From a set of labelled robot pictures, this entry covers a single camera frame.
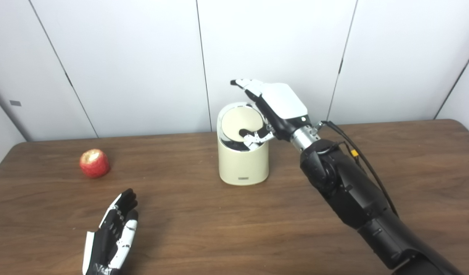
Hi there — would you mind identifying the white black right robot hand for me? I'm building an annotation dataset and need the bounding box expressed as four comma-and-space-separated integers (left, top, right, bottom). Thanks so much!
230, 79, 313, 150

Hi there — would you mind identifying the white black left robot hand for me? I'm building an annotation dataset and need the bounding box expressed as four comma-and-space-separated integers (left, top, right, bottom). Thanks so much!
82, 188, 139, 275

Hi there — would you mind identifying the cream round bin lid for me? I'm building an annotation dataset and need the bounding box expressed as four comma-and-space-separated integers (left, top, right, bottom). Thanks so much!
221, 107, 264, 142

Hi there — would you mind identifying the cream-colored round bin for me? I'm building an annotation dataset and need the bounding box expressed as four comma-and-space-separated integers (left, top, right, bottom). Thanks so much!
217, 102, 269, 186

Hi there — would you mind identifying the red apple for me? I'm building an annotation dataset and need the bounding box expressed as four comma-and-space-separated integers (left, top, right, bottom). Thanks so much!
79, 149, 111, 178

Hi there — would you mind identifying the black bin liner bag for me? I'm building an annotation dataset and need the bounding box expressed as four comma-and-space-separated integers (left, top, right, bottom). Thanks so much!
219, 134, 258, 152

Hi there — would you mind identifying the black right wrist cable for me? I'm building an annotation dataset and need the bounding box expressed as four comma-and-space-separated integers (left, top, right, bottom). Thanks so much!
320, 121, 399, 217

